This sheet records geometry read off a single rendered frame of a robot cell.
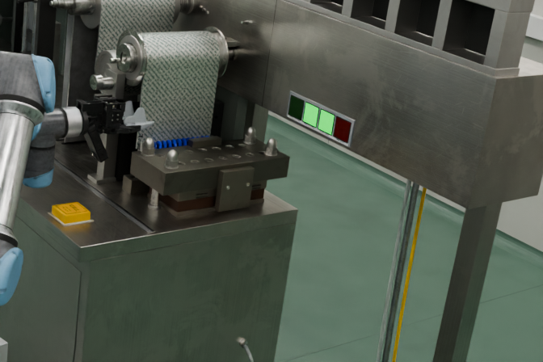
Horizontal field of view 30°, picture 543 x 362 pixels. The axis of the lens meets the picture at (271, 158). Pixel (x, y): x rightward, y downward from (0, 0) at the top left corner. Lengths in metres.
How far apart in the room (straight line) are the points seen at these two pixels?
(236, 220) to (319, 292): 1.78
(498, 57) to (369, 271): 2.55
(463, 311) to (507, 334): 1.81
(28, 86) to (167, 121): 0.65
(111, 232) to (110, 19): 0.64
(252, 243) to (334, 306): 1.61
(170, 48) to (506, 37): 0.91
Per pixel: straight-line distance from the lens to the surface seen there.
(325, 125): 2.55
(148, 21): 2.87
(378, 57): 2.41
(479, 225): 2.46
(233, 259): 2.67
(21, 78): 2.15
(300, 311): 4.17
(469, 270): 2.51
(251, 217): 2.65
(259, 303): 2.80
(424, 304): 4.43
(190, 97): 2.72
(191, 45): 2.69
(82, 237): 2.43
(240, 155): 2.69
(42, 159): 2.51
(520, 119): 2.30
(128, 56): 2.63
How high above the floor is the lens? 1.91
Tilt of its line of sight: 19 degrees down
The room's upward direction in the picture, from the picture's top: 8 degrees clockwise
